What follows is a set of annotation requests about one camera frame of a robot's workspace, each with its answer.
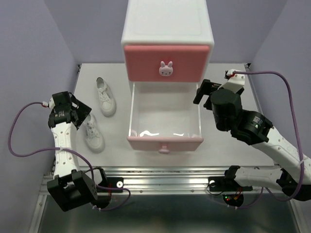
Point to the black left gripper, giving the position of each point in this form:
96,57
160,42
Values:
83,110

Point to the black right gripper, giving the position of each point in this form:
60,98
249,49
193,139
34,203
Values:
207,88

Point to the light pink drawer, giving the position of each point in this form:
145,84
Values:
163,117

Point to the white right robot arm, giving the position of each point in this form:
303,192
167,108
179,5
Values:
293,177

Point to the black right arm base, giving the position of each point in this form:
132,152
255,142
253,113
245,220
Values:
224,184

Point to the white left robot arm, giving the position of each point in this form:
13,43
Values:
71,187

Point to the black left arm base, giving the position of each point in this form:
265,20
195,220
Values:
111,182

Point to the white sneaker far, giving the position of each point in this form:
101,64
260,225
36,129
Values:
106,99

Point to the white sneaker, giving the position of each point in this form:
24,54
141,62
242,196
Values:
106,99
93,137

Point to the white sneaker near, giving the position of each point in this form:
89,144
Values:
93,137

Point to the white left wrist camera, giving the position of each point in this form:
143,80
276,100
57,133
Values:
48,103

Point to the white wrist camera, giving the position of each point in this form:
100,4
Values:
235,81
48,103

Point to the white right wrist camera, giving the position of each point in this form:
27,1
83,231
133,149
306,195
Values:
235,81

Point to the aluminium mounting rail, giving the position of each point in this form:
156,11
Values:
167,180

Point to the white shoe cabinet frame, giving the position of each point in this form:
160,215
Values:
167,22

